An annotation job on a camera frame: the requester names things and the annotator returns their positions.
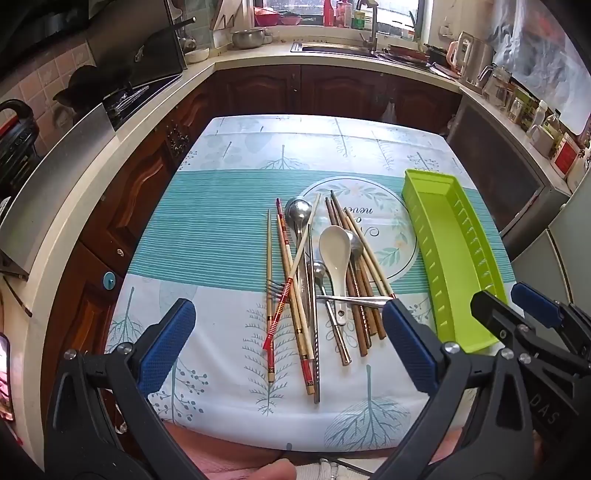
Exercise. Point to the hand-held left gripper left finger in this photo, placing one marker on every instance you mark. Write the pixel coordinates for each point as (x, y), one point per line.
(168, 341)

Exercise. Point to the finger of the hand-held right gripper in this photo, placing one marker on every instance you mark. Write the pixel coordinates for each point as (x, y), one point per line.
(491, 314)
(535, 304)

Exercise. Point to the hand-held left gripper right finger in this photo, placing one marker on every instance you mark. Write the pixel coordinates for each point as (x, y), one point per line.
(408, 346)

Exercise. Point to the brown wooden chopstick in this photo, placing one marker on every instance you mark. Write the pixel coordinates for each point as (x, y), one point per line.
(379, 325)
(371, 323)
(360, 337)

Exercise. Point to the metal fork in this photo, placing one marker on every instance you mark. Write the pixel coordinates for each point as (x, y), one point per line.
(360, 301)

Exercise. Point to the small steel spoon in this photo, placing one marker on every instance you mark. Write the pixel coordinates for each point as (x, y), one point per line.
(340, 346)

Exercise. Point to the green plastic utensil tray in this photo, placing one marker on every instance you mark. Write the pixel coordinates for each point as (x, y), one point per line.
(443, 240)

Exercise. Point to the steel chopstick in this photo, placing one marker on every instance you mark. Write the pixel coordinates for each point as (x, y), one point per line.
(316, 360)

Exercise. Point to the medium metal spoon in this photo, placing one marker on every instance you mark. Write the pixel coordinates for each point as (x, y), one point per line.
(357, 247)

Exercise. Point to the small metal spoon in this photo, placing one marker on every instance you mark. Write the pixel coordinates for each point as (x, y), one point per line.
(318, 270)

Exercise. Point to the white ceramic spoon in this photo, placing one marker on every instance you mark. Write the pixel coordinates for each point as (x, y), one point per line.
(334, 249)

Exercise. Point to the large metal spoon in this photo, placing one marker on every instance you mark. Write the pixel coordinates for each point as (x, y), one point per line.
(298, 210)

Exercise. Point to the blue round knob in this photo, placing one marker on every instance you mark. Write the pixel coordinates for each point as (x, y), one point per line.
(109, 280)

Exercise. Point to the person's leg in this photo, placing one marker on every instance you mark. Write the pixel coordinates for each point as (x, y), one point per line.
(231, 454)

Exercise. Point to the steel cabinet with glass door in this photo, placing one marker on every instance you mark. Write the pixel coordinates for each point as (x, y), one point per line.
(503, 170)

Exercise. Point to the leaf printed tablecloth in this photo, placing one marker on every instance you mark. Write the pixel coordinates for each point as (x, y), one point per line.
(207, 207)

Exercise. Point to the red label box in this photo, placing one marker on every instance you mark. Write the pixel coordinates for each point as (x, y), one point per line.
(563, 157)

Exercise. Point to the white bottle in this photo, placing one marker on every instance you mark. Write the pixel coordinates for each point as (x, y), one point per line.
(538, 115)

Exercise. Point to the stainless steel panel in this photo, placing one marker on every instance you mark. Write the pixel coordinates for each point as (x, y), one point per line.
(55, 184)

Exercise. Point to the glass jar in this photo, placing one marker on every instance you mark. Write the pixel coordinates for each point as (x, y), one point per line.
(519, 105)

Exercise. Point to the white kitchen countertop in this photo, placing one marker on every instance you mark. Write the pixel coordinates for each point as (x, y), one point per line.
(138, 134)

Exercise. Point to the glass teapot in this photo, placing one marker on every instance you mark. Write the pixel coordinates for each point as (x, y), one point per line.
(501, 85)

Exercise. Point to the white hanging bag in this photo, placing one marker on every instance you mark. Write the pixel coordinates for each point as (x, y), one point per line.
(389, 110)

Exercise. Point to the black gas stove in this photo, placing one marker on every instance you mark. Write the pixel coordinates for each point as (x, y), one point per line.
(138, 97)

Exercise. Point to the electric kettle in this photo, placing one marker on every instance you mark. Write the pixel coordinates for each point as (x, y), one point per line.
(480, 60)

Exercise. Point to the crumpled plastic sheet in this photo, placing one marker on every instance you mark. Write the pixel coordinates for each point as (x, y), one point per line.
(540, 41)

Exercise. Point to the pink white kettle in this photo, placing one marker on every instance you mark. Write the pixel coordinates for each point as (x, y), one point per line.
(455, 50)

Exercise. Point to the black wok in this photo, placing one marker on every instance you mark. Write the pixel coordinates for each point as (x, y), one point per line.
(85, 87)

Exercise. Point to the red pan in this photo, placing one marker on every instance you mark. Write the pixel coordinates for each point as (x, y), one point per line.
(406, 53)

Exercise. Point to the small white bowl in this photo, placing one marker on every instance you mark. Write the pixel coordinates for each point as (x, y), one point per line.
(196, 55)

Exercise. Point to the steel kitchen sink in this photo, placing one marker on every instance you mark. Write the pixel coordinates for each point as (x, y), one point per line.
(332, 46)

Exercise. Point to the steel faucet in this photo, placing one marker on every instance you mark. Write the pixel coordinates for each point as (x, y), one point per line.
(371, 27)

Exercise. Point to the metal bowl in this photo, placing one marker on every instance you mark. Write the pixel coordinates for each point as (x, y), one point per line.
(248, 38)

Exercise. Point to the green container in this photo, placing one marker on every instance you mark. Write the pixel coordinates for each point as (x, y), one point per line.
(359, 19)

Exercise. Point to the wooden cutting board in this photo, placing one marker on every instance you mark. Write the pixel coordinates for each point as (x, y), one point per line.
(226, 14)

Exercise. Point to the pink bottle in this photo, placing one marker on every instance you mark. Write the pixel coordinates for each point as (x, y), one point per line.
(342, 14)

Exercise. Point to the red bowl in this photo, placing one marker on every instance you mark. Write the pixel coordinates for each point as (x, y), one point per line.
(267, 16)

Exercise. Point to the red bottle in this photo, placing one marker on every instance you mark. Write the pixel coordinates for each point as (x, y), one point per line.
(328, 11)

